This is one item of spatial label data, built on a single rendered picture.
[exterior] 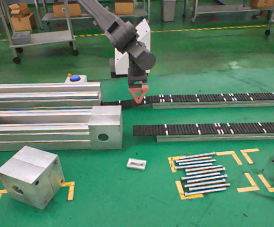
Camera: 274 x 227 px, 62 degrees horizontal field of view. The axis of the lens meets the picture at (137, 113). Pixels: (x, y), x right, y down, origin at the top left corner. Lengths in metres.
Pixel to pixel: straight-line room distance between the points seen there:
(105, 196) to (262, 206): 0.37
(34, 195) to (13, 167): 0.08
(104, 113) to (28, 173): 0.27
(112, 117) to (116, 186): 0.20
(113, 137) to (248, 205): 0.39
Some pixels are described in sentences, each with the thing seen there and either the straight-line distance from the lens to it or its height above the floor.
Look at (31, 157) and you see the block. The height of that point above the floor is 0.87.
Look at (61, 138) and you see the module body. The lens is 0.71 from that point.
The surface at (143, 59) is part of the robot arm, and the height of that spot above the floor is 1.01.
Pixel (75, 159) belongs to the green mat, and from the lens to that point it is 0.71.
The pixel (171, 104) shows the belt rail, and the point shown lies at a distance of 0.88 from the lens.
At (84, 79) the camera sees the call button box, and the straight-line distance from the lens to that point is 1.01.
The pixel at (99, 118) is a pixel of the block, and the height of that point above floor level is 0.87.
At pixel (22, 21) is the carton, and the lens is 5.75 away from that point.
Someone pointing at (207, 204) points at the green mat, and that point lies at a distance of 0.60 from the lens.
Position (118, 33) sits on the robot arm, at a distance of 0.74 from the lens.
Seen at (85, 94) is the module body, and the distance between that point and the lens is 0.83.
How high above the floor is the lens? 1.26
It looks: 34 degrees down
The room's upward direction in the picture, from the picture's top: 1 degrees counter-clockwise
